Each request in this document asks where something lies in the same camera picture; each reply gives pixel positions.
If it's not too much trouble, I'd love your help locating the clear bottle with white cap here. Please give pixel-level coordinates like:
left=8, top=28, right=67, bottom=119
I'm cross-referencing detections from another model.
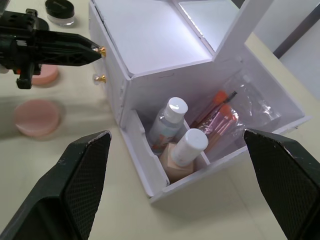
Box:
left=149, top=96, right=189, bottom=156

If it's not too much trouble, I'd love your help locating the clear jar with black lid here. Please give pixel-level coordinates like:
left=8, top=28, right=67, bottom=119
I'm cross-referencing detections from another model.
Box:
left=45, top=0, right=76, bottom=26

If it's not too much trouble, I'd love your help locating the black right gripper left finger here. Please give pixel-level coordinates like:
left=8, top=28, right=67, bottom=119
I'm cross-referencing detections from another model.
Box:
left=0, top=129, right=112, bottom=240

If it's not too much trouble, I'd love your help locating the beige foundation bottle white cap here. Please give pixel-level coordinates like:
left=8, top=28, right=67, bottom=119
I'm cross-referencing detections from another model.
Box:
left=159, top=128, right=210, bottom=185

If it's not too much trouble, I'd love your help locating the pink round makeup sponge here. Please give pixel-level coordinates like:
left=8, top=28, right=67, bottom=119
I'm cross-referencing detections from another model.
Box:
left=13, top=99, right=61, bottom=137
left=31, top=65, right=59, bottom=86

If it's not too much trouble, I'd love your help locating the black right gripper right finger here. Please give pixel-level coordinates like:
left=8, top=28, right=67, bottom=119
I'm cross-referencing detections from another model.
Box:
left=243, top=128, right=320, bottom=240

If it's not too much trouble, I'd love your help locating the brush set in clear bag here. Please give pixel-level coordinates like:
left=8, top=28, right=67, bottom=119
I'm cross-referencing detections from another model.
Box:
left=189, top=71, right=284, bottom=156

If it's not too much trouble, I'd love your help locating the white makeup organizer box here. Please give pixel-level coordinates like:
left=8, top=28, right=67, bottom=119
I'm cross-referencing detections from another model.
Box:
left=88, top=0, right=314, bottom=206

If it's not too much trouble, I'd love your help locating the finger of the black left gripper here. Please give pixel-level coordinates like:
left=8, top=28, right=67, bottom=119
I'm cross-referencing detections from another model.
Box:
left=33, top=29, right=101, bottom=52
left=33, top=46, right=104, bottom=68

